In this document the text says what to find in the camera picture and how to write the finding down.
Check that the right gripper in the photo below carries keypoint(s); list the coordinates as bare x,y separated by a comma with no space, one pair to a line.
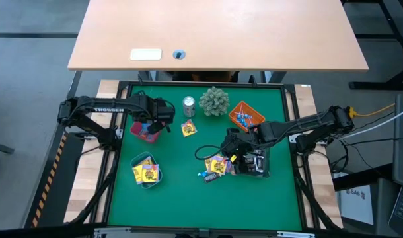
239,143

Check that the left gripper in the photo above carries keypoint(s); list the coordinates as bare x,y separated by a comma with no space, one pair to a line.
155,109

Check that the brown Hershey's chocolate bar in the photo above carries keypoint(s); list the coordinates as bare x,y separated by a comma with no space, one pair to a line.
258,159
258,168
212,178

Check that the blue rainbow candy packet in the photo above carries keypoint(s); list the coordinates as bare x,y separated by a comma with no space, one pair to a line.
144,131

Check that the yellow Sour Patch packet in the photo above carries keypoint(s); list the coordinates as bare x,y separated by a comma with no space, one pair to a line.
146,162
150,173
208,163
189,128
218,166
137,174

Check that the blue lollipop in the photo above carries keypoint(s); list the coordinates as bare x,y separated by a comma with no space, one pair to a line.
242,119
245,125
201,174
238,116

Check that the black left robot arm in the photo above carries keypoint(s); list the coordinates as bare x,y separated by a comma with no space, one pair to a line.
105,109

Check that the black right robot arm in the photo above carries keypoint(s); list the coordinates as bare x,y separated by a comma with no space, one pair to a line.
304,124

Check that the purple candy packet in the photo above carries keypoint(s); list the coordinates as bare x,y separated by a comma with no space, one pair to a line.
230,168

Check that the grey translucent plastic bin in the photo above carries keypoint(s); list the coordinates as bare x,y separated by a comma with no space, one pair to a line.
267,165

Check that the red plastic bin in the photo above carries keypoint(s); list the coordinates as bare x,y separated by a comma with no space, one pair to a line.
134,129

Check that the silver soda can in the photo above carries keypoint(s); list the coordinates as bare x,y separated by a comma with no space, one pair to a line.
189,106

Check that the teal plastic bin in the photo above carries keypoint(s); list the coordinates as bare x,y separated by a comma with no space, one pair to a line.
137,159

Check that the orange plastic basket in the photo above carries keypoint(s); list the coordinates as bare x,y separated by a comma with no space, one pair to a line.
257,115

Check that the green table mat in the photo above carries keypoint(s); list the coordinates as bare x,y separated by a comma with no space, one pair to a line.
205,205

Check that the artificial plant in pot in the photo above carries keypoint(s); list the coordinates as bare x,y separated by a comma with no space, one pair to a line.
214,102

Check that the white pad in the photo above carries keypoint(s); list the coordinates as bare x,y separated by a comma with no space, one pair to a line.
146,54

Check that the light wooden desk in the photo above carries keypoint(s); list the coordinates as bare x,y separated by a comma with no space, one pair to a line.
218,29

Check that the black yellow hazard strip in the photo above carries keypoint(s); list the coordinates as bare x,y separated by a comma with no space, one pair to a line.
49,178

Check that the black table base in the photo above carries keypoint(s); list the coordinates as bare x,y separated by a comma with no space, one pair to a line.
370,85

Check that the black furniture foot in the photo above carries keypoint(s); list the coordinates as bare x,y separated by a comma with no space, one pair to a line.
1,147

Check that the black table frame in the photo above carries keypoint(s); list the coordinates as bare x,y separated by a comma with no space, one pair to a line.
205,83

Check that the silver metal bracket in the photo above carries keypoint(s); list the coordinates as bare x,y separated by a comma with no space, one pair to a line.
112,231
295,234

